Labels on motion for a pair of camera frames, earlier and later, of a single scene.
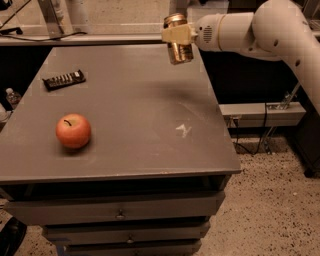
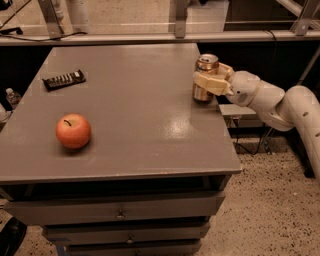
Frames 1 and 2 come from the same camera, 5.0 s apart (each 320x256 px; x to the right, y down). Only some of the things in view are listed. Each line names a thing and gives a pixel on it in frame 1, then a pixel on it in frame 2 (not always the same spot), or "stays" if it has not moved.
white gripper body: x=206 y=34 -> x=242 y=89
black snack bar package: x=63 y=81 stays
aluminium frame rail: x=88 y=39 stays
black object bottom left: x=11 y=236 stays
